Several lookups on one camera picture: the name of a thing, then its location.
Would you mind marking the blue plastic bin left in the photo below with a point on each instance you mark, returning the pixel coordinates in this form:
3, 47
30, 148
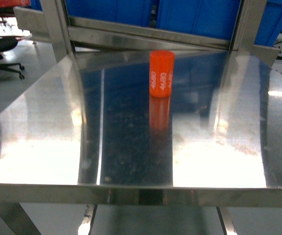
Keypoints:
133, 12

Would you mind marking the blue plastic bin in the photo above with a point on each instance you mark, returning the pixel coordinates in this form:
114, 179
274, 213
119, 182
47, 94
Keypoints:
216, 19
133, 12

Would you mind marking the blue plastic bin right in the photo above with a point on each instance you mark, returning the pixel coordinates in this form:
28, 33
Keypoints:
216, 19

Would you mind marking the stainless steel rack frame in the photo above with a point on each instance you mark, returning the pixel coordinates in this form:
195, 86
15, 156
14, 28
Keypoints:
66, 32

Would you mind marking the red metal table frame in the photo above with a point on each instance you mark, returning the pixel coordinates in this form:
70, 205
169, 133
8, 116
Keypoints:
13, 3

